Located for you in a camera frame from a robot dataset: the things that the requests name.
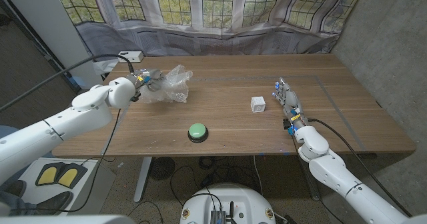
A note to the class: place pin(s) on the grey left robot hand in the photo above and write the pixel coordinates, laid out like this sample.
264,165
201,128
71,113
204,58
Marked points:
151,77

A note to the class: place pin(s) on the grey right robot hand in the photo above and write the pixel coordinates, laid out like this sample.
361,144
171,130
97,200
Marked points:
292,102

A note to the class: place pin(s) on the clear bubble wrap sheet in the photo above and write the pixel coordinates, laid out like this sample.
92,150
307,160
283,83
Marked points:
175,84

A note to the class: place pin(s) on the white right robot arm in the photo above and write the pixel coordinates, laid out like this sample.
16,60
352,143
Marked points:
333,174

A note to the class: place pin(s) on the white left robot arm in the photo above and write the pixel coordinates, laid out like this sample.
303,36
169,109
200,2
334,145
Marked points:
66,120

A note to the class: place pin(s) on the small white block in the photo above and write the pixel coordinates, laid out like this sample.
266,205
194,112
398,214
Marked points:
258,104

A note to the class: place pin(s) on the white power strip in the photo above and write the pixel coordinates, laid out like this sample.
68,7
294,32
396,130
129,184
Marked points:
133,56

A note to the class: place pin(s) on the green button, black base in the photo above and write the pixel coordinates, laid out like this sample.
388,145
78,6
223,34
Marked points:
197,130

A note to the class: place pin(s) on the printed window backdrop cloth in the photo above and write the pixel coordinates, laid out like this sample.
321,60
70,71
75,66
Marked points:
217,40

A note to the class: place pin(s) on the round black floor fan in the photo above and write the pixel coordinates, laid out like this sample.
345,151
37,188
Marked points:
161,168

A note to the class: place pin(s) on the white table leg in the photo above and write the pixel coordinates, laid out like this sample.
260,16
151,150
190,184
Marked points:
143,177

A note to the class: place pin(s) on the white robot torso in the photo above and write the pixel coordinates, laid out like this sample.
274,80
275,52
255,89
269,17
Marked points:
230,197

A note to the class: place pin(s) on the white floor platform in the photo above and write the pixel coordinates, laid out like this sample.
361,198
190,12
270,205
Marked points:
96,184

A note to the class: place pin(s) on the yellow black foot pedal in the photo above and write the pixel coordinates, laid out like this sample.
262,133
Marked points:
48,175
70,177

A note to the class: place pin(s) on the grey electronics box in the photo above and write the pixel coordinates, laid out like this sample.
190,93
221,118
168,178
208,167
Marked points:
217,217

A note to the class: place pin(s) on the person in blue jeans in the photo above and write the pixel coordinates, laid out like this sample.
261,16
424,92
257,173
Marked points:
50,202

